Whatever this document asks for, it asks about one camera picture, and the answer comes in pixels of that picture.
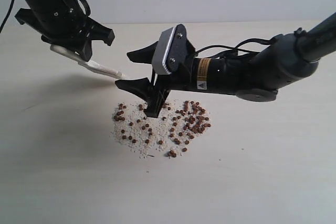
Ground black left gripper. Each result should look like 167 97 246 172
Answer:
15 0 115 60

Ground pile of beans and grains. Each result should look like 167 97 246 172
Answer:
111 100 212 158

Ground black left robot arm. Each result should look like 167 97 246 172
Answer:
15 0 115 62

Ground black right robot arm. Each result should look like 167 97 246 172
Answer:
116 15 335 118

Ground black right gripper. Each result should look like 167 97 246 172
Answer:
115 42 242 118

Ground white wooden paint brush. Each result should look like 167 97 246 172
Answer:
50 45 129 80

